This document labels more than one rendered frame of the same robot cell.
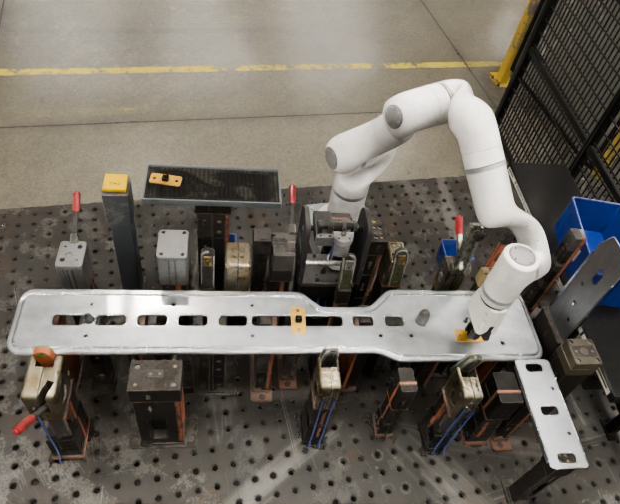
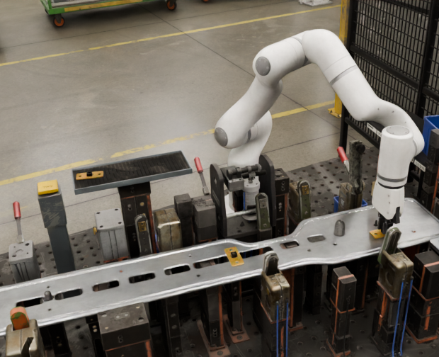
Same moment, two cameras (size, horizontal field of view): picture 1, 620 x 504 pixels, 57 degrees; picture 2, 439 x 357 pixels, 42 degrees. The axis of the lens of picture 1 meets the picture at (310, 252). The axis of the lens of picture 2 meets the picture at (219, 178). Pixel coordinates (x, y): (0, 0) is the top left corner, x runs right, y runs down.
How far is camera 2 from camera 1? 53 cm
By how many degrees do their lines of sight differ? 19
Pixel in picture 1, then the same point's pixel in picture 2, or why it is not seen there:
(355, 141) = (237, 113)
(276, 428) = not seen: outside the picture
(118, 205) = (53, 206)
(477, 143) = (332, 56)
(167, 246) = (105, 220)
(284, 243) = (203, 202)
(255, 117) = not seen: hidden behind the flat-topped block
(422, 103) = (281, 49)
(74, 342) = (40, 316)
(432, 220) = (321, 193)
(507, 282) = (394, 155)
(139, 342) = (99, 302)
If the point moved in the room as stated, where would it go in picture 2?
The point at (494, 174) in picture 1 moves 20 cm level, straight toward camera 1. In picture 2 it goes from (352, 75) to (345, 103)
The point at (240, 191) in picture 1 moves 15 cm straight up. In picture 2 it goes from (155, 169) to (150, 126)
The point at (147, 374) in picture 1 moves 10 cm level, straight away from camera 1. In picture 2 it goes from (115, 317) to (100, 295)
